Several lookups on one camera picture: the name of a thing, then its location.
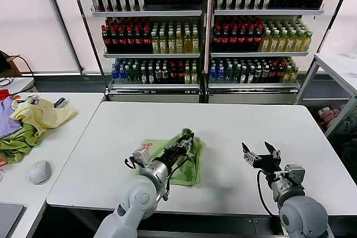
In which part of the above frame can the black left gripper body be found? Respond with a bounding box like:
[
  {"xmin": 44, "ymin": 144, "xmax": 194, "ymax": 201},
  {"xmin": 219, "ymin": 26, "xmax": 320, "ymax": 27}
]
[{"xmin": 160, "ymin": 144, "xmax": 187, "ymax": 166}]

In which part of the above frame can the grey garment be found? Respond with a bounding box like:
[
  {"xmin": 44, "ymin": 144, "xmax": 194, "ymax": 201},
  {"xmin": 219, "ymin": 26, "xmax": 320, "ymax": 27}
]
[{"xmin": 339, "ymin": 106, "xmax": 357, "ymax": 135}]

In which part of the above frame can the blue white eraser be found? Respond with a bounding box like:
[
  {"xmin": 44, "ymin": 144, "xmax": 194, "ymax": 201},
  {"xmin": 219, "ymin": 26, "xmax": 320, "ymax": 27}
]
[{"xmin": 52, "ymin": 97, "xmax": 68, "ymax": 109}]

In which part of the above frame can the grey laptop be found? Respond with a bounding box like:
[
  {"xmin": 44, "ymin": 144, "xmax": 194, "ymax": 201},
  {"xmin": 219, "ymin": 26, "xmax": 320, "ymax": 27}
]
[{"xmin": 0, "ymin": 203, "xmax": 27, "ymax": 238}]

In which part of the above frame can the purple garment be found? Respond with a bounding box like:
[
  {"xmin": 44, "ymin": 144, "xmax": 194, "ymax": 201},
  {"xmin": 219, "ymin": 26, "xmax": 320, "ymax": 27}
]
[{"xmin": 0, "ymin": 96, "xmax": 25, "ymax": 139}]

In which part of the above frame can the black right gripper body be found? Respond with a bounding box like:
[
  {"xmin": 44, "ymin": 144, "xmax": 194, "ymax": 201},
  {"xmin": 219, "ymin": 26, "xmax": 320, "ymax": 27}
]
[{"xmin": 253, "ymin": 152, "xmax": 283, "ymax": 176}]

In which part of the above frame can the glass door drinks fridge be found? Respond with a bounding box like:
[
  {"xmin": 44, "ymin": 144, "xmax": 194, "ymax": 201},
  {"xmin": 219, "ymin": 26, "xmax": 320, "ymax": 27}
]
[{"xmin": 90, "ymin": 0, "xmax": 209, "ymax": 104}]

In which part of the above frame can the metal drink shelving unit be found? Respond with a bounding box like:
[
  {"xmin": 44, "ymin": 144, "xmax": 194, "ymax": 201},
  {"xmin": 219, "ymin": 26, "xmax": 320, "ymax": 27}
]
[{"xmin": 208, "ymin": 0, "xmax": 329, "ymax": 105}]

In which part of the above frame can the silver shelf board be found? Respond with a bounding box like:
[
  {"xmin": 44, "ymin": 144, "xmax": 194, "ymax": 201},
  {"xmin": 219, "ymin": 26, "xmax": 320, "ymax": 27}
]
[
  {"xmin": 103, "ymin": 52, "xmax": 201, "ymax": 60},
  {"xmin": 90, "ymin": 10, "xmax": 204, "ymax": 18},
  {"xmin": 213, "ymin": 9, "xmax": 326, "ymax": 17},
  {"xmin": 208, "ymin": 82, "xmax": 301, "ymax": 94},
  {"xmin": 107, "ymin": 83, "xmax": 201, "ymax": 94},
  {"xmin": 210, "ymin": 51, "xmax": 310, "ymax": 59}
]

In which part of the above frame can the pink white garment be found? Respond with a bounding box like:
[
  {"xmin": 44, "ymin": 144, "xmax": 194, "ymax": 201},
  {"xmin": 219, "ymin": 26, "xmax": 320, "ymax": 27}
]
[{"xmin": 317, "ymin": 106, "xmax": 342, "ymax": 129}]

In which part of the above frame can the olive green crumpled garment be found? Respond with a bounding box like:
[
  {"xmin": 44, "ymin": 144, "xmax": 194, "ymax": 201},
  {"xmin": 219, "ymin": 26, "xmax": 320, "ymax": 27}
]
[{"xmin": 0, "ymin": 123, "xmax": 42, "ymax": 165}]

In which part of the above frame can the white computer mouse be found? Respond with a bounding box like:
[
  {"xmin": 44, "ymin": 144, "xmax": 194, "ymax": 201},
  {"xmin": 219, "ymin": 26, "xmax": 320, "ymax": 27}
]
[{"xmin": 28, "ymin": 159, "xmax": 53, "ymax": 186}]

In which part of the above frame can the pale yellow garment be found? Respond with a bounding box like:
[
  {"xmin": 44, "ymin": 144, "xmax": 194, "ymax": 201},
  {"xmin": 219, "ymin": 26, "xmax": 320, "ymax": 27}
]
[{"xmin": 9, "ymin": 98, "xmax": 80, "ymax": 138}]

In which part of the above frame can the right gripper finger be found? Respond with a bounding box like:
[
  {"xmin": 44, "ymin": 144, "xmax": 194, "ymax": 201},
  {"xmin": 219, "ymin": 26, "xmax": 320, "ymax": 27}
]
[
  {"xmin": 263, "ymin": 140, "xmax": 282, "ymax": 161},
  {"xmin": 241, "ymin": 142, "xmax": 258, "ymax": 167}
]

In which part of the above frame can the grey slanted metal pole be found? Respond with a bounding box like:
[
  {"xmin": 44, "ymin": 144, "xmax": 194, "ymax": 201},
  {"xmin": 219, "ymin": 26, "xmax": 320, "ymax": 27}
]
[{"xmin": 37, "ymin": 0, "xmax": 86, "ymax": 73}]

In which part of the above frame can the light green T-shirt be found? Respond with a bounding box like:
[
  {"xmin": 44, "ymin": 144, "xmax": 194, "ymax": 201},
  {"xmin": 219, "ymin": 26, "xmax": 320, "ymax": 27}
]
[{"xmin": 134, "ymin": 128, "xmax": 206, "ymax": 188}]

